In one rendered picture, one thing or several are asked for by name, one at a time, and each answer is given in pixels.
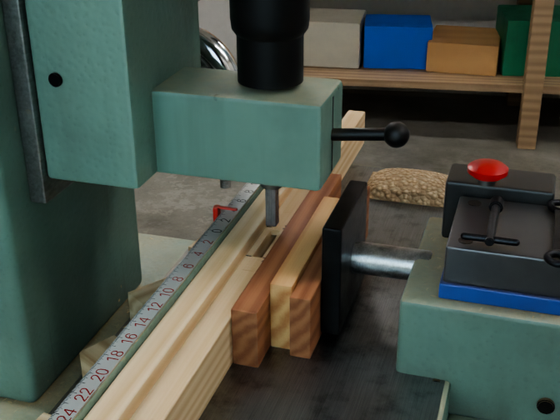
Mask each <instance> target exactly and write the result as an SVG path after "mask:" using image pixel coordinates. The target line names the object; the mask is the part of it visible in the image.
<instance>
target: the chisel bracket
mask: <svg viewBox="0 0 560 420"><path fill-rule="evenodd" d="M342 105H343V84H342V81H341V80H338V79H331V78H321V77H303V82H302V83H301V84H299V85H297V86H296V87H290V88H285V89H278V90H262V89H254V88H250V87H244V86H243V85H241V84H240V83H239V82H238V71H232V70H222V69H211V68H200V67H183V68H182V69H181V70H179V71H178V72H176V73H175V74H173V75H172V76H171V77H169V78H168V79H167V80H165V81H164V82H162V83H160V84H159V85H158V86H156V87H155V88H154V89H153V90H152V110H153V121H154V133H155V144H156V155H157V172H160V173H172V174H180V175H187V176H194V177H201V178H215V179H222V180H228V181H236V182H243V183H256V184H260V186H261V187H262V188H264V189H267V190H277V189H279V188H281V187H285V188H298V189H305V190H313V191H318V190H321V188H322V186H323V184H324V183H325V182H326V181H327V179H328V177H329V175H330V174H331V172H332V171H333V169H334V168H335V166H336V165H337V163H338V161H339V159H340V157H341V141H332V140H331V132H332V129H333V128H342Z"/></svg>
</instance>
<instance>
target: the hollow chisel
mask: <svg viewBox="0 0 560 420"><path fill-rule="evenodd" d="M265 204H266V226H272V227H276V226H277V225H278V223H279V196H278V189H277V190H267V189H265Z"/></svg>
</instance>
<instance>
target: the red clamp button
mask: <svg viewBox="0 0 560 420"><path fill-rule="evenodd" d="M467 172H468V173H469V174H470V175H471V176H473V177H474V178H476V179H477V180H480V181H484V182H496V181H499V180H500V179H502V178H505V177H506V176H507V175H508V166H506V165H505V164H504V163H503V162H500V161H498V160H495V159H491V158H480V159H477V160H474V161H472V162H470V163H469V164H468V165H467Z"/></svg>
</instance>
